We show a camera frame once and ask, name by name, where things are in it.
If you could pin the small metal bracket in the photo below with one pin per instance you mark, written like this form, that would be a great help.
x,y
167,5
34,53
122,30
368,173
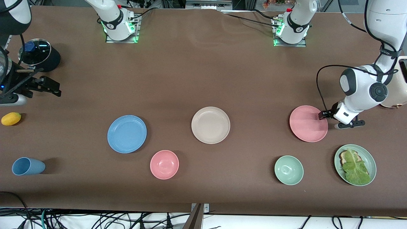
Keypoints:
x,y
206,208

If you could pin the green plate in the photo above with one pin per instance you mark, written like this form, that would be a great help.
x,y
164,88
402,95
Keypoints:
x,y
365,156

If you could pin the yellow lemon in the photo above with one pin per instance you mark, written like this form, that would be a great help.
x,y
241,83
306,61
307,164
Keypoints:
x,y
11,119

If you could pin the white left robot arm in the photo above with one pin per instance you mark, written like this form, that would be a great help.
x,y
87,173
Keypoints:
x,y
356,92

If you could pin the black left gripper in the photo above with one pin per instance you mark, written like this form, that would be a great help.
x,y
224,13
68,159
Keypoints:
x,y
327,113

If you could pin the green bowl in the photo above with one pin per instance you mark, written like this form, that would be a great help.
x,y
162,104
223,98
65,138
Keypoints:
x,y
288,170

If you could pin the beige toaster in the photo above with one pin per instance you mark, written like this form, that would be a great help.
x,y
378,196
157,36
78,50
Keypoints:
x,y
396,93

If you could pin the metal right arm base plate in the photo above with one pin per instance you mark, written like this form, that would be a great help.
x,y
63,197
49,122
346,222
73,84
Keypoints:
x,y
122,41

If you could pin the blue plate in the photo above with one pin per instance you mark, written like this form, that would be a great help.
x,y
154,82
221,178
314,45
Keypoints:
x,y
127,134

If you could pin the black pot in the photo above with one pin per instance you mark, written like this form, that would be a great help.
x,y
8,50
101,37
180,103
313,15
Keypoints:
x,y
54,58

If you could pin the green lettuce leaf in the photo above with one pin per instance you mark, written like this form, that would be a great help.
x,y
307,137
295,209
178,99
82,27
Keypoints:
x,y
354,170

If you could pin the dark metal post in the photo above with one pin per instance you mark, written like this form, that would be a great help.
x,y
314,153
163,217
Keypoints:
x,y
194,219

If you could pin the glass lid blue knob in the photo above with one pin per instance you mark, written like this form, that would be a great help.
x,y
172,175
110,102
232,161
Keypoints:
x,y
39,51

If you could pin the beige plate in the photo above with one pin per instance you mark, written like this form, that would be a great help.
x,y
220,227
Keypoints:
x,y
210,125

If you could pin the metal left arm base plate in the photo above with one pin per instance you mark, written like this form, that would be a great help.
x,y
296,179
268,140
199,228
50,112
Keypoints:
x,y
292,45

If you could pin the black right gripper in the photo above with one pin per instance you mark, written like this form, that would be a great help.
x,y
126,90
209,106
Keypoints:
x,y
28,85

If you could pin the pink plate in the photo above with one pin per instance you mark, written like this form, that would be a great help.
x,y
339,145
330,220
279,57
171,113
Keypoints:
x,y
306,124

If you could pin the pink bowl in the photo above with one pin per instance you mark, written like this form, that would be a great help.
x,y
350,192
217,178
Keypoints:
x,y
164,164

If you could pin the blue cup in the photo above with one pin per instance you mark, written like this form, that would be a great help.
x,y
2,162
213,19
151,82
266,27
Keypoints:
x,y
28,166

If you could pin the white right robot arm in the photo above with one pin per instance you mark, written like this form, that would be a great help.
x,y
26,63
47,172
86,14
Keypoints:
x,y
111,12

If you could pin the toasted bread slice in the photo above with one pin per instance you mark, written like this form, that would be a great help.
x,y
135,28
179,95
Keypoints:
x,y
343,156

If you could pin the grey metal box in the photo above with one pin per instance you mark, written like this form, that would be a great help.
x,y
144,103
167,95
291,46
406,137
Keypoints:
x,y
208,4

